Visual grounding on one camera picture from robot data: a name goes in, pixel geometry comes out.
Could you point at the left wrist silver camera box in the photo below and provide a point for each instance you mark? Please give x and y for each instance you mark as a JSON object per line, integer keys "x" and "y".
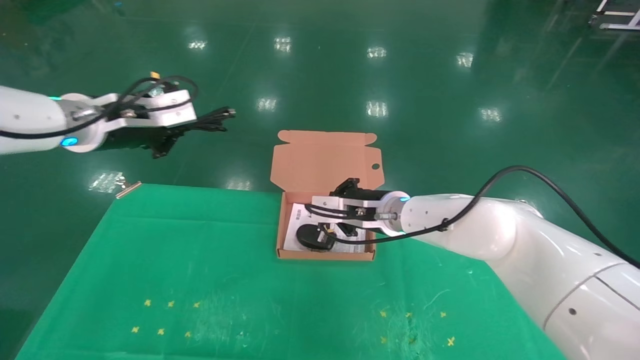
{"x": 165, "y": 112}

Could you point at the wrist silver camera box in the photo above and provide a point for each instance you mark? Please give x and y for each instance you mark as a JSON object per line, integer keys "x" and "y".
{"x": 340, "y": 202}
{"x": 165, "y": 112}

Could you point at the white printed paper sheet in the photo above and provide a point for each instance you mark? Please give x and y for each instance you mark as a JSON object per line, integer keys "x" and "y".
{"x": 292, "y": 225}

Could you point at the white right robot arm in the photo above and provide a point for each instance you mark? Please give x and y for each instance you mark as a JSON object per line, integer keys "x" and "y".
{"x": 500, "y": 235}

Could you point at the green table cloth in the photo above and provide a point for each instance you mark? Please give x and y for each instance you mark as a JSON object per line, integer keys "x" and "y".
{"x": 250, "y": 300}

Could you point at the rose gold binder clip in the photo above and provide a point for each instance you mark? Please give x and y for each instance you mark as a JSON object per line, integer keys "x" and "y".
{"x": 128, "y": 190}

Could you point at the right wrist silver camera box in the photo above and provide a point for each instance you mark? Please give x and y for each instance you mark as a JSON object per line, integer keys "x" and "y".
{"x": 340, "y": 202}

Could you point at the orange cardboard box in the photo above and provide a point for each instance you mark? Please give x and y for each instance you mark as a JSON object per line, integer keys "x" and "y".
{"x": 325, "y": 165}

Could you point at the white metal frame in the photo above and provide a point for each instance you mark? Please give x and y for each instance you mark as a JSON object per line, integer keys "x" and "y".
{"x": 620, "y": 26}

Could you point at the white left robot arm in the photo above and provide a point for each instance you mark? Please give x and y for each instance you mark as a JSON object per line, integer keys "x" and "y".
{"x": 30, "y": 115}

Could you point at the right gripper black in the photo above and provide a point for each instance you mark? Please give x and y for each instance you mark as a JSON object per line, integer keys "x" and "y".
{"x": 360, "y": 192}

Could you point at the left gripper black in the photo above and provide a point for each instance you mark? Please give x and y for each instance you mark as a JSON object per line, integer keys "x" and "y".
{"x": 135, "y": 139}

